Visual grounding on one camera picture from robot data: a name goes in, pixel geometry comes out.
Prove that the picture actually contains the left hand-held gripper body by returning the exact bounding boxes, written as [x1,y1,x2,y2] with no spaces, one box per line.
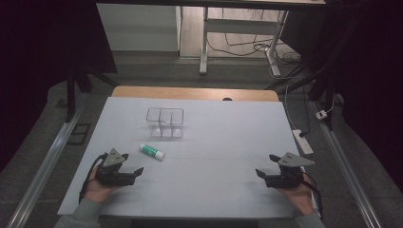
[94,147,137,187]

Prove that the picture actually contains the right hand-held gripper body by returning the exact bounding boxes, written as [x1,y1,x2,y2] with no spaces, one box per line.
[264,151,316,190]

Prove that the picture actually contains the person's left hand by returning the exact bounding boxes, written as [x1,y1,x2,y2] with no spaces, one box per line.
[83,166,123,204]

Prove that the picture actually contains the person's right hand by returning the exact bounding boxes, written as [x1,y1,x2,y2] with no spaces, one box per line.
[278,174,316,217]

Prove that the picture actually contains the green and white glue stick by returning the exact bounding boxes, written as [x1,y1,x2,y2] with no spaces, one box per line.
[139,142,166,162]

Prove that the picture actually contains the white power strip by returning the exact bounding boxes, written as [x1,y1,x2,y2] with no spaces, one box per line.
[291,128,315,156]

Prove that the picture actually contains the clear plastic organizer box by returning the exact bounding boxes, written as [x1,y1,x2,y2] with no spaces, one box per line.
[145,106,185,139]

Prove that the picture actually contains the white board table cover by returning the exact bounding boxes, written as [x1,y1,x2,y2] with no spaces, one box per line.
[56,96,319,220]

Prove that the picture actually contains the black metal stand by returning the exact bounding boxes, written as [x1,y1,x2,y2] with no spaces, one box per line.
[64,61,120,124]

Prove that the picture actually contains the dark curtain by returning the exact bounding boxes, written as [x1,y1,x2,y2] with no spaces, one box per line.
[0,0,118,174]
[279,0,403,191]

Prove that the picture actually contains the white cabinet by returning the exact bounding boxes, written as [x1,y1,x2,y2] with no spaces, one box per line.
[96,3,182,53]

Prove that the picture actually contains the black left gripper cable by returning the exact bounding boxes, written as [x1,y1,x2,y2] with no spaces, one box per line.
[78,152,109,204]

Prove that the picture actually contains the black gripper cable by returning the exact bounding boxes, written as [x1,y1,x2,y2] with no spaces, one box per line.
[302,171,324,220]
[78,152,109,204]

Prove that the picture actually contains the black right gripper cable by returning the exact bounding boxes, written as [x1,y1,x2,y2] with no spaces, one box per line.
[302,171,324,220]

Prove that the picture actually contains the black floor frame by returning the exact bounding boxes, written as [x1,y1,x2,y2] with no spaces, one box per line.
[67,123,92,146]

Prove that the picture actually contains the white power strip cable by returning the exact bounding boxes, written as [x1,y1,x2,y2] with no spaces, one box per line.
[283,83,300,131]

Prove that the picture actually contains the aluminium floor rail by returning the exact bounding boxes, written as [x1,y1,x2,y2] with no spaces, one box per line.
[310,100,383,228]
[5,94,88,228]

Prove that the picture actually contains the black floor cables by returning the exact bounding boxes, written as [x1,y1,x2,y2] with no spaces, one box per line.
[206,8,302,80]

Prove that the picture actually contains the white desk frame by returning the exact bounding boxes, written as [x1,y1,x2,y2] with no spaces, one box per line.
[199,5,291,78]

